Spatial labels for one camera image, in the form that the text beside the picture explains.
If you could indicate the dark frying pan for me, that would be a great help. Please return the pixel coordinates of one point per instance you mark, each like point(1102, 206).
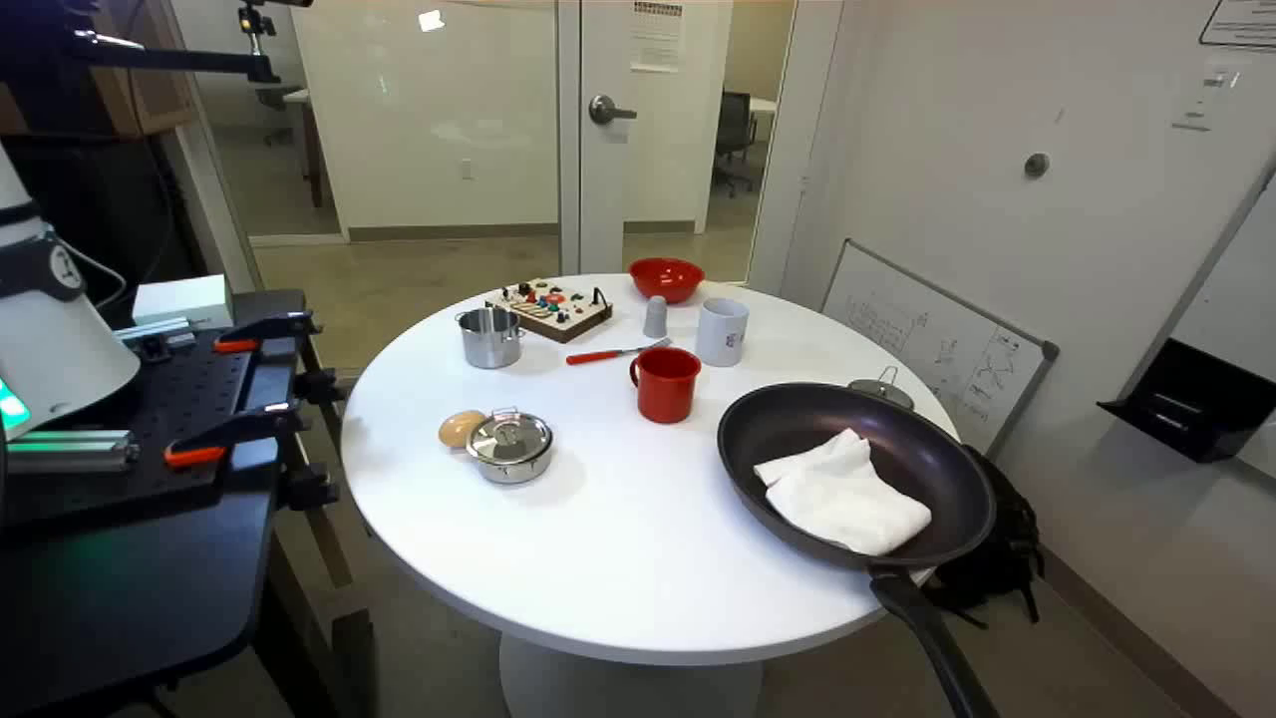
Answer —
point(798, 423)

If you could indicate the red enamel cup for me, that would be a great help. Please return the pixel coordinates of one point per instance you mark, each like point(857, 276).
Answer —
point(667, 391)

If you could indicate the small steel container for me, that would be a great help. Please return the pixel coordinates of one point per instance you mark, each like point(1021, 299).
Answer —
point(883, 391)

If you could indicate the framed wall notice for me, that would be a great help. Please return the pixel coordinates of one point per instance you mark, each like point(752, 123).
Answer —
point(1243, 21)

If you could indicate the paper sheet on door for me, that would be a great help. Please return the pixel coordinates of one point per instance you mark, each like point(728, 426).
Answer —
point(657, 41)

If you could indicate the black camera stand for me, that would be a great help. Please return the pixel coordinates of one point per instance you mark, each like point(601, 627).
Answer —
point(173, 57)

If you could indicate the small white wall label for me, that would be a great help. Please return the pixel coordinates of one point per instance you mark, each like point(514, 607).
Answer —
point(1194, 117)

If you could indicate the round grey wall fitting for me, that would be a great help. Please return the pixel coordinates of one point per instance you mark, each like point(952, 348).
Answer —
point(1035, 165)

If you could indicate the black robot cart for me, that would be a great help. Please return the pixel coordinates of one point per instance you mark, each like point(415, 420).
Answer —
point(132, 573)

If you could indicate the whiteboard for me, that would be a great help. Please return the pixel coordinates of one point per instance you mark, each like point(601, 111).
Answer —
point(930, 341)

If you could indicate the black wall tray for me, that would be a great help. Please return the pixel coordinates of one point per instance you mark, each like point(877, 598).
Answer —
point(1190, 401)

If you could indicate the white box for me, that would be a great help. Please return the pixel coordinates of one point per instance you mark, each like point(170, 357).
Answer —
point(181, 299)

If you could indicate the grey salt shaker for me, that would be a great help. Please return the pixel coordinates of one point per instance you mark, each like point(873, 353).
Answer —
point(657, 320)

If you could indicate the red bowl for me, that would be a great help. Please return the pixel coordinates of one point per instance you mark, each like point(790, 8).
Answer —
point(665, 280)

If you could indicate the white printed mug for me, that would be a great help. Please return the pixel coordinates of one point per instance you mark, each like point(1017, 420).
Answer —
point(724, 335)

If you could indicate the black backpack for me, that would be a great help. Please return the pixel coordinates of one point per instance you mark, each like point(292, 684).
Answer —
point(1000, 542)

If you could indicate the white folded cloth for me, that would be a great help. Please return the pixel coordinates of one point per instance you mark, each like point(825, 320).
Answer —
point(841, 501)

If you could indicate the dark office chair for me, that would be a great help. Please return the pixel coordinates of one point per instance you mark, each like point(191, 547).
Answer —
point(732, 131)

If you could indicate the grey metal bar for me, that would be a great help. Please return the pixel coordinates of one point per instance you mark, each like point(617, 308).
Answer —
point(67, 448)

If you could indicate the open steel cup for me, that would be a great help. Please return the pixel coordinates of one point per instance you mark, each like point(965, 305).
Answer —
point(487, 345)

